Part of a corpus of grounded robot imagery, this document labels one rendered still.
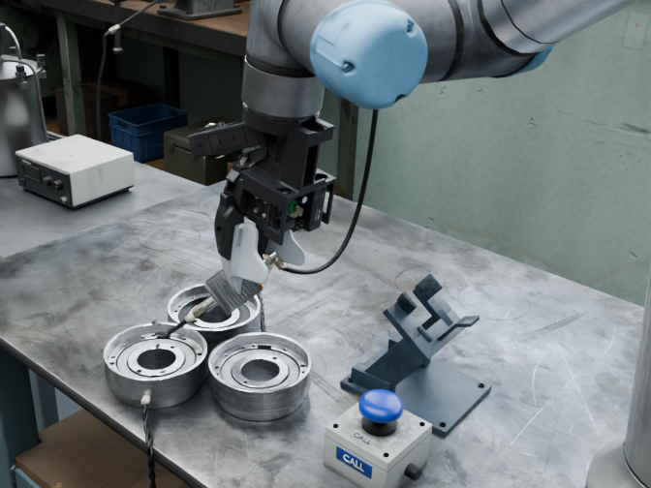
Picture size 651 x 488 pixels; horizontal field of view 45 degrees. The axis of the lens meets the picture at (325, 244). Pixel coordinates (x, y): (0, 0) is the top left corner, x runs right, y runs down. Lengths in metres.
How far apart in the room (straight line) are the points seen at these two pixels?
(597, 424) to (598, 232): 1.56
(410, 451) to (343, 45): 0.36
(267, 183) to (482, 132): 1.77
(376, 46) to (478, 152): 1.93
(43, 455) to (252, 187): 0.58
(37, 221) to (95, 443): 0.51
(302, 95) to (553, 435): 0.41
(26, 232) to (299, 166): 0.85
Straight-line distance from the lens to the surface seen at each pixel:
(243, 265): 0.79
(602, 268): 2.42
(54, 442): 1.19
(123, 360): 0.84
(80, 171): 1.54
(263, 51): 0.69
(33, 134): 1.74
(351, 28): 0.57
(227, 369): 0.82
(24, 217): 1.55
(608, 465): 0.42
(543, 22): 0.60
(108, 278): 1.06
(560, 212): 2.41
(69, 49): 3.03
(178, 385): 0.80
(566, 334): 0.99
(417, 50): 0.59
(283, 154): 0.72
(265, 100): 0.70
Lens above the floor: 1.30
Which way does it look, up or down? 26 degrees down
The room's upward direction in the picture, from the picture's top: 3 degrees clockwise
